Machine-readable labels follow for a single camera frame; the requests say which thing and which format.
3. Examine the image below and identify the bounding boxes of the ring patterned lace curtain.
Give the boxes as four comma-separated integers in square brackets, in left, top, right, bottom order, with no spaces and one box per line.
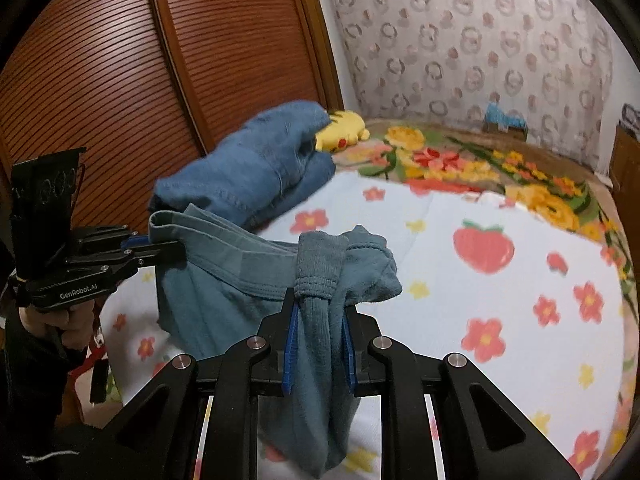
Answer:
[320,0,614,173]

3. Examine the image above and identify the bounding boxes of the teal pants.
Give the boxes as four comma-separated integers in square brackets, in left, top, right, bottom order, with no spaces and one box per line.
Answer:
[148,203,403,478]

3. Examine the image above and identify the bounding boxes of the white floral bed sheet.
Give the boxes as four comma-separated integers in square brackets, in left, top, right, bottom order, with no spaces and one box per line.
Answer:
[97,180,637,480]

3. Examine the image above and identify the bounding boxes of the wooden cabinet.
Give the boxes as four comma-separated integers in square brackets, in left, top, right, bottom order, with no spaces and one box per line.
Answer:
[610,125,640,192]

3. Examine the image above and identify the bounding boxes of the blue denim jeans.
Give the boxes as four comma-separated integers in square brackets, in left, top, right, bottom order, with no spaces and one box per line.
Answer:
[148,101,336,234]

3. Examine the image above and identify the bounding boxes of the black strap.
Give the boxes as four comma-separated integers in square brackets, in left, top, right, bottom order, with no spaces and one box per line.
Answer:
[90,356,109,404]

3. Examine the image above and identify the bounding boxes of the person's left hand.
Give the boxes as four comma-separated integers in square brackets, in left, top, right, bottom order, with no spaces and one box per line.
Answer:
[19,300,102,349]

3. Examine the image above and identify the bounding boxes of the small blue box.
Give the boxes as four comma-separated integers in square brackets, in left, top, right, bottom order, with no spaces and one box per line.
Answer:
[482,102,530,142]

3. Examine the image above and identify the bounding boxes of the wooden louvered wardrobe door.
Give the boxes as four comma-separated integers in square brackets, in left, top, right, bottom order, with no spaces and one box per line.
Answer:
[147,0,344,158]
[0,0,207,241]

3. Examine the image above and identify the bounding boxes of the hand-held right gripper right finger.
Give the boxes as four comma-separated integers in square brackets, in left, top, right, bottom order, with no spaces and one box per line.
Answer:
[341,305,583,480]

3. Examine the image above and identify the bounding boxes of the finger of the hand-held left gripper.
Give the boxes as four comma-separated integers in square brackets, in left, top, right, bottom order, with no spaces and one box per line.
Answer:
[75,225,152,254]
[65,241,185,277]

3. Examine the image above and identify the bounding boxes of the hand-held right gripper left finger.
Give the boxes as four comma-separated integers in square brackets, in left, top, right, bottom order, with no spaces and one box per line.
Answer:
[100,287,303,480]

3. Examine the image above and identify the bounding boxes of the yellow plush toy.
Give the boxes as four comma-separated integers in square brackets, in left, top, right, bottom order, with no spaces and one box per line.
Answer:
[314,109,371,153]

